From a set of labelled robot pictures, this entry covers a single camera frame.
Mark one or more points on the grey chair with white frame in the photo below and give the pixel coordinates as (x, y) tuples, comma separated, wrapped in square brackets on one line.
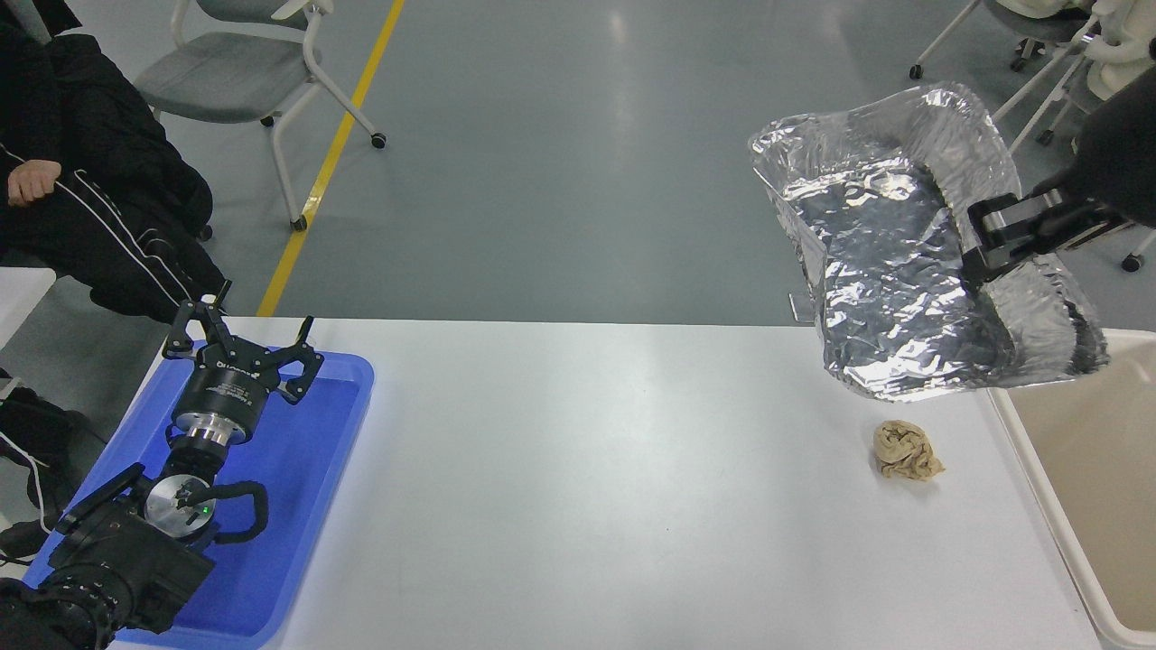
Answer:
[(226, 77), (1039, 23)]

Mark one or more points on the silver foil tray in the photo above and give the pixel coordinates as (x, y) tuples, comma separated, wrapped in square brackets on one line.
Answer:
[(876, 271)]

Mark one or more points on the person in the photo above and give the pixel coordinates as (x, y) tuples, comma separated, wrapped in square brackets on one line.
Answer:
[(108, 153)]

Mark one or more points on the white side table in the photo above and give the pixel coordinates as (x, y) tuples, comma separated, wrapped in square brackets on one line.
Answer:
[(20, 293)]

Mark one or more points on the crumpled tan paper ball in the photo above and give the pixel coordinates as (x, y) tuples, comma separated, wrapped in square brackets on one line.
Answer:
[(906, 451)]

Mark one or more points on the person's hand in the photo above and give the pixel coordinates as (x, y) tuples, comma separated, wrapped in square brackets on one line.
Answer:
[(32, 183)]

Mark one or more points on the large pale bin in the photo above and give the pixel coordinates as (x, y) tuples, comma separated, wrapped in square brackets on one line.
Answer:
[(1093, 469)]

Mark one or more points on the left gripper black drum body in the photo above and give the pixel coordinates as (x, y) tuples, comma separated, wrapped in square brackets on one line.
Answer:
[(226, 388)]

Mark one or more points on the clear square floor plate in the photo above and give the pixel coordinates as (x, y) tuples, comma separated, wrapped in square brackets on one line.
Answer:
[(800, 310)]

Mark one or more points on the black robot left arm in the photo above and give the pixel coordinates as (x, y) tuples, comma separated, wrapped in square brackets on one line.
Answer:
[(117, 560)]

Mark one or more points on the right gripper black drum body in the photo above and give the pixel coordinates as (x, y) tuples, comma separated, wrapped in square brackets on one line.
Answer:
[(1124, 153)]

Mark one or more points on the blue plastic tray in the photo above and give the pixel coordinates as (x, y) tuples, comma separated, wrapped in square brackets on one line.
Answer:
[(298, 469)]

